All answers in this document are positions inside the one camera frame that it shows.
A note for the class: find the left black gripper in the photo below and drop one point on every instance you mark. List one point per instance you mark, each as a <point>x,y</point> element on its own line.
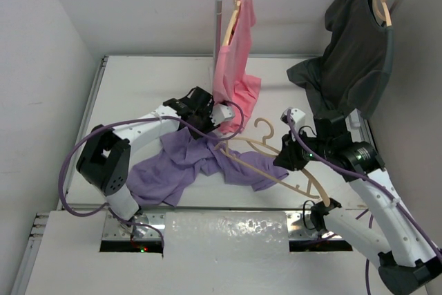
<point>209,126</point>

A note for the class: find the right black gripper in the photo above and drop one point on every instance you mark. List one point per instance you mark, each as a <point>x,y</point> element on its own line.
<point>289,157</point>

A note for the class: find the purple t shirt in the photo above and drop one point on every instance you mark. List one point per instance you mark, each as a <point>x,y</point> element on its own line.
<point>164,177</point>

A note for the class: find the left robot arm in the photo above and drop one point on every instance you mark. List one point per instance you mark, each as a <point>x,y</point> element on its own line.
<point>105,159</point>

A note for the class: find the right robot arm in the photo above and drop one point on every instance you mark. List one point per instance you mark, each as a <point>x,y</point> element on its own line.
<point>402,253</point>

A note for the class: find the pink t shirt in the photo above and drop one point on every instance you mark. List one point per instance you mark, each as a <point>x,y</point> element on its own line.
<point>231,83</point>

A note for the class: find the dark grey t shirt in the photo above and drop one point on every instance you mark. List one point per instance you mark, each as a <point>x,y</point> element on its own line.
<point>356,66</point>

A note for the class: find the wooden hanger under pink shirt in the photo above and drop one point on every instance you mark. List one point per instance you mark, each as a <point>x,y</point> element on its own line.
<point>228,36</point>

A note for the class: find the white foreground board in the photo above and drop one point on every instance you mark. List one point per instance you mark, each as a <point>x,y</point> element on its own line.
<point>204,253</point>

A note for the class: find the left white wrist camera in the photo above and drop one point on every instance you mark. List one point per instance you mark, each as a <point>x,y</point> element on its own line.
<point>221,113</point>

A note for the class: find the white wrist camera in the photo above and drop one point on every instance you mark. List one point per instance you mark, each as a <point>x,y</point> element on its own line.
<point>297,117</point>
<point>221,113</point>

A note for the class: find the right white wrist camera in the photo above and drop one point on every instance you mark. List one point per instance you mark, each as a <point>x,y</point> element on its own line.
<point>297,117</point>

